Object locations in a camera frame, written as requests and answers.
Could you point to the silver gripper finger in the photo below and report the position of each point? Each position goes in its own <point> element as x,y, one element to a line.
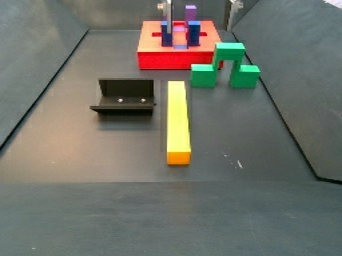
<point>165,6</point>
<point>236,5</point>

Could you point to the long yellow block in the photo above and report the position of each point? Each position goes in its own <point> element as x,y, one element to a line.
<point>178,127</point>

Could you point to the red slotted board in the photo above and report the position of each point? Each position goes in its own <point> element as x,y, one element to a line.
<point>178,57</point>

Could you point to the purple U-shaped block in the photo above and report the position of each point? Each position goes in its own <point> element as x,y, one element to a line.
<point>190,18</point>

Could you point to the blue U-shaped block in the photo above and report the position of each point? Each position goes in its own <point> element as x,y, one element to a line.
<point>193,33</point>

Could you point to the green arch block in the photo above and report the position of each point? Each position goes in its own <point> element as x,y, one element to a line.
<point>244,76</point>

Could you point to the black angle bracket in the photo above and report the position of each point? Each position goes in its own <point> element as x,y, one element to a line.
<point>126,95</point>

